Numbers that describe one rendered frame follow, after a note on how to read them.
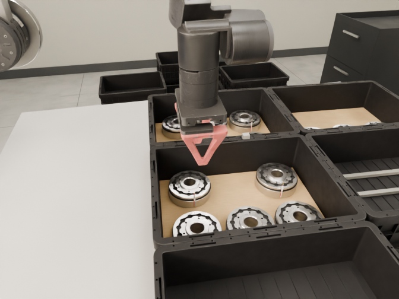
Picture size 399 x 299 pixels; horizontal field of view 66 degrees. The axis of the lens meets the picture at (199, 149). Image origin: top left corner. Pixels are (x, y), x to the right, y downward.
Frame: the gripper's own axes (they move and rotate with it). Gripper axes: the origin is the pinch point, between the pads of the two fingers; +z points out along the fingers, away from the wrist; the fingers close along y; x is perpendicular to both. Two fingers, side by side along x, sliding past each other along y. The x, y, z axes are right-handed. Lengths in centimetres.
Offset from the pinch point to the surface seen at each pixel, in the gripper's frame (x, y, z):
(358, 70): -127, 134, 44
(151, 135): 8.3, 26.8, 13.1
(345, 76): -126, 144, 53
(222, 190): -8.0, 14.2, 23.3
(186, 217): 2.3, 3.9, 20.3
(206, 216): -2.0, 3.4, 20.4
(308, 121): -45, 43, 23
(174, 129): 1.6, 40.3, 19.9
